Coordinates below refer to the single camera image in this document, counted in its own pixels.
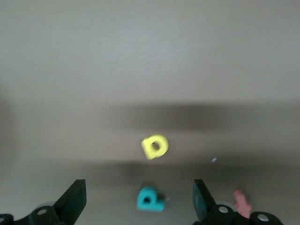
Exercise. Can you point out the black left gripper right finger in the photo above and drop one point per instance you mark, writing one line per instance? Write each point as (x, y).
(218, 215)

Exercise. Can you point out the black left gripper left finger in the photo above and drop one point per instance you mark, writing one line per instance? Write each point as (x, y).
(61, 213)

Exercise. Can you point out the teal foam letter P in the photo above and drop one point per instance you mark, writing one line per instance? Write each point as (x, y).
(154, 205)

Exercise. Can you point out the yellow foam letter d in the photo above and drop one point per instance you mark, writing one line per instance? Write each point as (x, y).
(148, 150)

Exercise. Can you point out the red foam letter f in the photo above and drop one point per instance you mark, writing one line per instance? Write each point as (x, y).
(241, 201)

